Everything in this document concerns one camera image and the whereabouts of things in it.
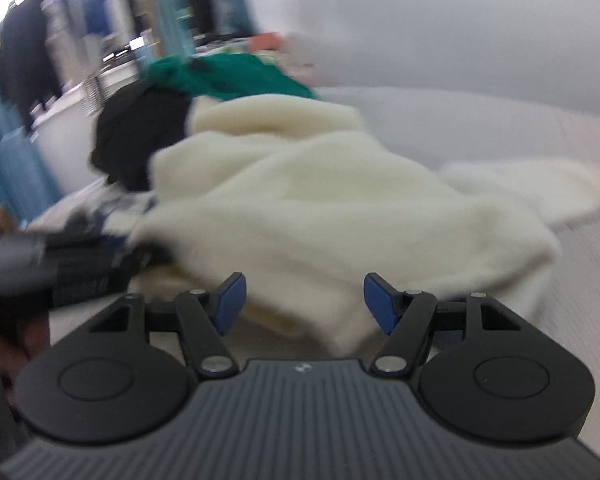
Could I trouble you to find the cream sweater with blue stripes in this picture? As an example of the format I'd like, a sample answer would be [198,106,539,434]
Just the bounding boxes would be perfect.
[45,95,600,357]

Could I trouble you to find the green garment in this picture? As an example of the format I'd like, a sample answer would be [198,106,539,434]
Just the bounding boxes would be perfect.
[147,55,320,105]

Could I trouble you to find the row of hanging clothes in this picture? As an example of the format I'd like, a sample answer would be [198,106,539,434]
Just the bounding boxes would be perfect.
[0,0,261,133]

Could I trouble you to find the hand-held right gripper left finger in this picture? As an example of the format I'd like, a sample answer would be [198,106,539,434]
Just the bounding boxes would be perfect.
[89,272,247,380]

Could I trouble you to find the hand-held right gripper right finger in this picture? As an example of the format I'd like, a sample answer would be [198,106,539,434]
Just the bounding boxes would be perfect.
[363,272,523,380]

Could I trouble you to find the black garment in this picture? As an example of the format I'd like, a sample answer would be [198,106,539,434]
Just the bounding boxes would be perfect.
[90,82,197,195]

